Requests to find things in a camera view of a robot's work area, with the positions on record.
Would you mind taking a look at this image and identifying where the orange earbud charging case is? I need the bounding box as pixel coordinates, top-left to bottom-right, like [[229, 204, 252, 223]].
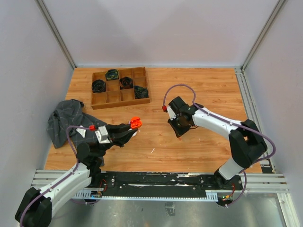
[[129, 117, 143, 129]]

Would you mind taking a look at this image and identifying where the aluminium corner frame post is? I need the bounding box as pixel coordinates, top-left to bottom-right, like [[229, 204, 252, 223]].
[[241, 0, 288, 71]]

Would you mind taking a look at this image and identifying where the dark rolled necktie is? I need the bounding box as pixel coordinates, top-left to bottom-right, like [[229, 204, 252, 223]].
[[134, 86, 149, 99]]

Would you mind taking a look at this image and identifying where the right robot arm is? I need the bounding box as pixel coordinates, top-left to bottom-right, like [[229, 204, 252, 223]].
[[162, 96, 267, 189]]

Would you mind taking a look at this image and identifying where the wooden compartment tray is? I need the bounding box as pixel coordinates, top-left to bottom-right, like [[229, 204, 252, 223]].
[[91, 67, 151, 110]]

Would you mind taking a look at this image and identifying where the red patterned rolled necktie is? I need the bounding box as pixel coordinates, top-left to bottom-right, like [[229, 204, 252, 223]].
[[119, 77, 133, 89]]

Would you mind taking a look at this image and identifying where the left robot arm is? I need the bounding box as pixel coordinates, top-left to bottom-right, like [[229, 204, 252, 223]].
[[15, 123, 138, 227]]

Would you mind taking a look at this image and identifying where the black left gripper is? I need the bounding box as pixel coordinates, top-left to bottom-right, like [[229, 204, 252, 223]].
[[95, 123, 138, 157]]

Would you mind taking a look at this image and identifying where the white cable duct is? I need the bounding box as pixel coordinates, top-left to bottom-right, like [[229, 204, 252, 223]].
[[71, 187, 218, 201]]

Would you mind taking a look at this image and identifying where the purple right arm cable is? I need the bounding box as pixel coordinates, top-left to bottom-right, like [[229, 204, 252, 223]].
[[162, 84, 277, 209]]

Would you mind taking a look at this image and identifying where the green rolled necktie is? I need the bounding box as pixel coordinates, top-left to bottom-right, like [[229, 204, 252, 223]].
[[105, 69, 119, 81]]

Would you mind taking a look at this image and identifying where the black rolled necktie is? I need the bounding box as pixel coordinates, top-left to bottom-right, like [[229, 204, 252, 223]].
[[91, 79, 106, 93]]

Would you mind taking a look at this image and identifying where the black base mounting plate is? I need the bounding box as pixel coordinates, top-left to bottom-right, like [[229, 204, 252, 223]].
[[88, 172, 243, 195]]

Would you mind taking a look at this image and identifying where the grey checked cloth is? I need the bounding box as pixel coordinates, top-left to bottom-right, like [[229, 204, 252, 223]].
[[47, 99, 106, 153]]

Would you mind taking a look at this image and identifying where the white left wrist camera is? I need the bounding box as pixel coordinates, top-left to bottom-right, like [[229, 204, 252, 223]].
[[89, 125, 111, 144]]

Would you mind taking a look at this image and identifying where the aluminium left frame post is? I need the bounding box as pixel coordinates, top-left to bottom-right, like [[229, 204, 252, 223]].
[[35, 0, 77, 70]]

